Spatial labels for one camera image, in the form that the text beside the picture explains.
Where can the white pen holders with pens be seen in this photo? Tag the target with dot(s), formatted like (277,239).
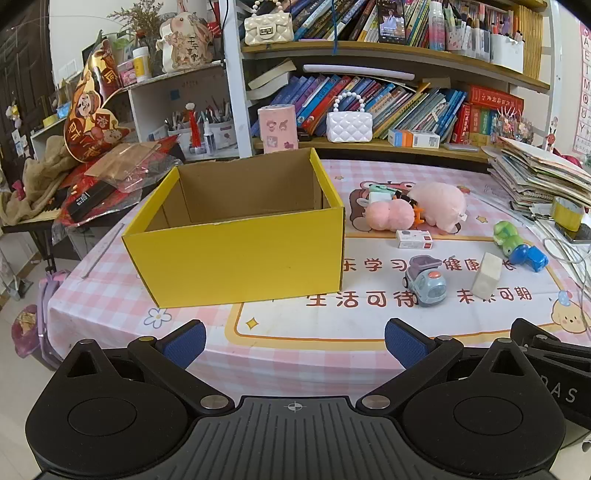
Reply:
(505,53)

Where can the thick book with beige pages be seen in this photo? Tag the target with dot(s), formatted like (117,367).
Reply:
(272,78)

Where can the pink fluffy pompom plush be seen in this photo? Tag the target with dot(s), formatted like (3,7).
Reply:
(388,216)

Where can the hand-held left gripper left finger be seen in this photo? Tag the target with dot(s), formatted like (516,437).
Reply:
(187,344)

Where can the stack of papers and booklets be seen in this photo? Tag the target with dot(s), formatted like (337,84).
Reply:
(531,170)

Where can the white cabinet shelf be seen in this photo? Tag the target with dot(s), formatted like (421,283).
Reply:
(157,92)

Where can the black smartphone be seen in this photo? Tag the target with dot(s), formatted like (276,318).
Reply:
(391,23)

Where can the pink plush pig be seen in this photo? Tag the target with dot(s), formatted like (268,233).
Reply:
(438,205)

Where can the grey purple toy truck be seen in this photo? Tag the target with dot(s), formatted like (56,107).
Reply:
(427,286)

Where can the purple backpack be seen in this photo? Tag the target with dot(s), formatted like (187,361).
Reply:
(48,314)

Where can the white charger plug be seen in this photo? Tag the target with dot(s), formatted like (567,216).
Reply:
(379,197)

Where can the thin metal stick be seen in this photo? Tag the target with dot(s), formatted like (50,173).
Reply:
(100,251)

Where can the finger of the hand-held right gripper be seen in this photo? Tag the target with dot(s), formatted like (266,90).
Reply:
(531,334)

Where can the black box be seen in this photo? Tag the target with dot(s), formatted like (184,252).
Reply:
(87,198)

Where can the mint green plastic gadget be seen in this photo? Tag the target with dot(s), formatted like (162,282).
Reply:
(378,187)

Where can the brown cloth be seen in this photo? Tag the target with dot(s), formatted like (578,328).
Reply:
(37,184)

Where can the yellow tape roll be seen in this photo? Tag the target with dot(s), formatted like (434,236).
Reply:
(565,212)

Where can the cream quilted pearl handbag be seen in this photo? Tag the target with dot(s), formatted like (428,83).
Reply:
(268,27)

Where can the blue plastic toy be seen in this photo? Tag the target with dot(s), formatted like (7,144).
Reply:
(531,259)

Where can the red boxed book set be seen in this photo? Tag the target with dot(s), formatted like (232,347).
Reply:
(494,97)

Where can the dark toy with orange legs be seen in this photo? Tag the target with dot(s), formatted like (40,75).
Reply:
(418,214)

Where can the yellow cardboard box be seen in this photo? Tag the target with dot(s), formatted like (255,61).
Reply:
(231,263)

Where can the clear plastic bag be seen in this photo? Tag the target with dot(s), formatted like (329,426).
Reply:
(134,170)

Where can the dried flowers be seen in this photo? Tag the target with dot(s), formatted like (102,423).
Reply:
(138,16)

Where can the orange white carton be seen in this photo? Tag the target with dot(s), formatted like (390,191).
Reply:
(413,138)

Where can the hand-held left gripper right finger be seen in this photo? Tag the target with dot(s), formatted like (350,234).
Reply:
(404,344)

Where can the white jar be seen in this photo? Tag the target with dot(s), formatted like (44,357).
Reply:
(141,64)

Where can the white pen cup with brushes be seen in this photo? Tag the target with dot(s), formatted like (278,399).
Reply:
(224,134)

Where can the row of colourful books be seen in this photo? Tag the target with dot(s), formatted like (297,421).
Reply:
(392,104)

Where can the pink checked printed tablecloth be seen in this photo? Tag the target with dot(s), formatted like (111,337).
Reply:
(115,295)

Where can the wooden bookshelf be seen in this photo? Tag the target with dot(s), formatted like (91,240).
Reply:
(415,53)

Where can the row of slanted books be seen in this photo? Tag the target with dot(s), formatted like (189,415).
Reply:
(323,18)

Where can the red festive figure decoration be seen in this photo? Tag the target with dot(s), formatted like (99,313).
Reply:
(90,110)

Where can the white rectangular block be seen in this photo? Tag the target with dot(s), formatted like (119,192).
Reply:
(485,277)

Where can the white quilted pearl handbag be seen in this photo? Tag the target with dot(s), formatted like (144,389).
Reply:
(348,127)

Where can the colourful figure ornament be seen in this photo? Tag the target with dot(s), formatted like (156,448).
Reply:
(510,124)

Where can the rabbit figurine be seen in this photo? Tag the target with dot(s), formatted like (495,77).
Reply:
(184,46)

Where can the electric piano keyboard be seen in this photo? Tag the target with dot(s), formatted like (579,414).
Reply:
(41,214)

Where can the small white red box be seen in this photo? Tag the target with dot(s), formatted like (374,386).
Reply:
(413,238)

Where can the pastel bottle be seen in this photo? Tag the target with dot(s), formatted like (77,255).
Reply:
(436,27)

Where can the pink sticker cylinder container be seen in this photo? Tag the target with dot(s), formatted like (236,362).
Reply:
(276,129)

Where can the alphabet wall poster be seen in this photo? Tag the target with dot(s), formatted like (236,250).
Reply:
(584,92)

